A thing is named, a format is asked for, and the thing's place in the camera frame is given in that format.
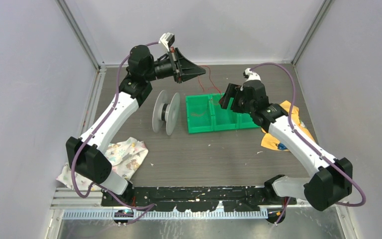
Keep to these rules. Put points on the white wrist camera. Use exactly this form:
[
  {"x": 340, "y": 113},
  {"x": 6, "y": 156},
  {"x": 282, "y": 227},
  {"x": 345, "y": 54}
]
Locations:
[
  {"x": 250, "y": 75},
  {"x": 166, "y": 40}
]

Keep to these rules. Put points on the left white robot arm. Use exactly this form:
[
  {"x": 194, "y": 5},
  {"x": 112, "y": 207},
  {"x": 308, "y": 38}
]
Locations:
[{"x": 85, "y": 153}]

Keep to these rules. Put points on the white patterned cloth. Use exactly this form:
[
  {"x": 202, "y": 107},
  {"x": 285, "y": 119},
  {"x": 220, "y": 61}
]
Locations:
[{"x": 125, "y": 157}]

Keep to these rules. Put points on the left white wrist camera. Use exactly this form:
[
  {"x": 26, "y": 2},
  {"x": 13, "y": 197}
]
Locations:
[{"x": 166, "y": 40}]

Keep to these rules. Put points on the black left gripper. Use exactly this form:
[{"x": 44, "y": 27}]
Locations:
[{"x": 185, "y": 69}]

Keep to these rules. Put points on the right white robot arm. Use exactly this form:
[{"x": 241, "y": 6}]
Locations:
[{"x": 328, "y": 179}]

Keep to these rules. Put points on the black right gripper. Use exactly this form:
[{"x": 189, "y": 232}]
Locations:
[{"x": 234, "y": 90}]

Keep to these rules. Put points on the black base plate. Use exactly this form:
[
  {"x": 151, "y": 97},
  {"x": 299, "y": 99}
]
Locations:
[{"x": 200, "y": 199}]

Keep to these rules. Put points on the green middle bin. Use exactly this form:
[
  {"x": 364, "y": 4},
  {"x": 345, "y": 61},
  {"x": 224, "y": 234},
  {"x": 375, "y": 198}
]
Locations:
[{"x": 224, "y": 119}]

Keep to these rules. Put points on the white slotted cable duct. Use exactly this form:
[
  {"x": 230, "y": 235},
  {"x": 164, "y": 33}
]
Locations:
[{"x": 128, "y": 214}]

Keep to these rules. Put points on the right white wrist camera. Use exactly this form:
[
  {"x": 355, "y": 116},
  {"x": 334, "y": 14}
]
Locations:
[{"x": 250, "y": 75}]

